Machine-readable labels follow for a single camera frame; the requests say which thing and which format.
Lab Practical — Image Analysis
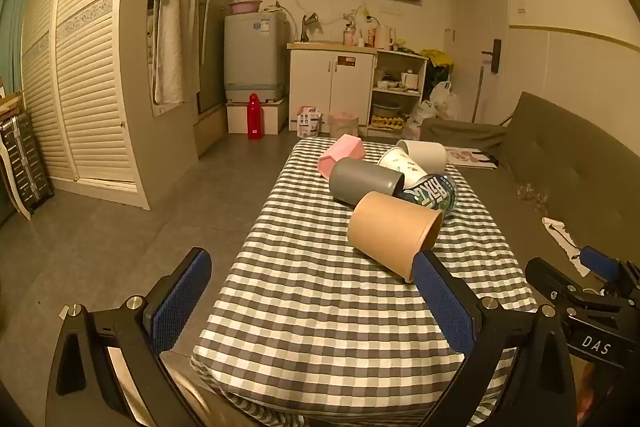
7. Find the white door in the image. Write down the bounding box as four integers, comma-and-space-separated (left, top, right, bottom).
452, 0, 511, 125

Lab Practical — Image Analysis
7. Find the sink faucet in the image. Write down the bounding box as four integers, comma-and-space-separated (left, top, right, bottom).
300, 13, 321, 42

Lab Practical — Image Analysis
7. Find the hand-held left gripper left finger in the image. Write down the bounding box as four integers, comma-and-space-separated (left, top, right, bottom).
46, 247, 213, 427

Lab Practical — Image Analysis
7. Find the tan cup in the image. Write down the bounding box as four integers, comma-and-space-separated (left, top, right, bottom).
347, 191, 445, 283

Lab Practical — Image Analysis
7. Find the white sink cabinet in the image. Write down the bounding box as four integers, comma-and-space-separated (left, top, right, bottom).
287, 42, 377, 138

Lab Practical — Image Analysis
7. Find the yellow cloth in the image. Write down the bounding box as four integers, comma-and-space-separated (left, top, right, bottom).
420, 48, 453, 68

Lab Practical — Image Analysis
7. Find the printed paper sheet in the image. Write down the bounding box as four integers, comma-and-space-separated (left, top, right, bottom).
445, 147, 499, 168

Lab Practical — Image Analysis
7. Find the white open shelf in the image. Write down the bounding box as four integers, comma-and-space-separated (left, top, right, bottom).
370, 49, 429, 130

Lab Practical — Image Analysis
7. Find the white printed paper cup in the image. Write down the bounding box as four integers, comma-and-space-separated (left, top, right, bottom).
377, 147, 430, 195

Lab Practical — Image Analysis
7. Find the white cloth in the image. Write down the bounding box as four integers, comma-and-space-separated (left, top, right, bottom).
542, 217, 588, 275

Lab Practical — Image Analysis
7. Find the pink trash bin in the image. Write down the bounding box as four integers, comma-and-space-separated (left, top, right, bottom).
327, 111, 359, 138

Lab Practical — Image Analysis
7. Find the red bottle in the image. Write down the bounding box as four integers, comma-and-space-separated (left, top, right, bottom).
247, 93, 264, 140

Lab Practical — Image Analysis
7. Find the grey checkered tablecloth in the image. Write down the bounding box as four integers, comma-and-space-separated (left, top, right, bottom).
190, 137, 538, 427

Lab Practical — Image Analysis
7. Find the white plastic bag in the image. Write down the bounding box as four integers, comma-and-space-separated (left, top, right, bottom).
430, 81, 460, 118

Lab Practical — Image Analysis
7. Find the black door handle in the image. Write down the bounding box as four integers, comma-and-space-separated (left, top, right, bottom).
481, 39, 502, 74

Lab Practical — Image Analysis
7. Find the grey washing machine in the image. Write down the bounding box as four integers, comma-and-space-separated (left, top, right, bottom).
223, 11, 291, 100

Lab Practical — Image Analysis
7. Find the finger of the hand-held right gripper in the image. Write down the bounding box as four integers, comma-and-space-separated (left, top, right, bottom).
524, 257, 585, 309
581, 246, 624, 279

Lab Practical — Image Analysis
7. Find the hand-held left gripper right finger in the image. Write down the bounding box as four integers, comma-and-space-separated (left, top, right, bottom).
412, 249, 578, 427

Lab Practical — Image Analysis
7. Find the grey cup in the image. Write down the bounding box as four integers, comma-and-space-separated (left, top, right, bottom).
328, 158, 405, 206

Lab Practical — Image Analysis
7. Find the cream cup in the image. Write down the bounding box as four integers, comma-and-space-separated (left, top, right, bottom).
396, 139, 447, 172

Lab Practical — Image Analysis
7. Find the pink cup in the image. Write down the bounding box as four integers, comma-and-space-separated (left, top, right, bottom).
317, 134, 366, 180

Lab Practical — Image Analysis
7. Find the broom handle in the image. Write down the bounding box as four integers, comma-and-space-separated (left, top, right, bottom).
472, 67, 485, 122

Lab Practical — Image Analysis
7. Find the white louvred wardrobe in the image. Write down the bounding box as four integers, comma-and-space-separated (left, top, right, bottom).
20, 0, 151, 210

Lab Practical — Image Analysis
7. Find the white hanging towel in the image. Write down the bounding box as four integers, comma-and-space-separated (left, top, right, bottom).
148, 0, 201, 105

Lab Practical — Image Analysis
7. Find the tissue pack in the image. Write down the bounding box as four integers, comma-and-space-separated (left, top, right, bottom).
297, 106, 323, 138

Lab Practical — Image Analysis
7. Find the grey-green sofa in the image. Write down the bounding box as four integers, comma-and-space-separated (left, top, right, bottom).
420, 92, 640, 308

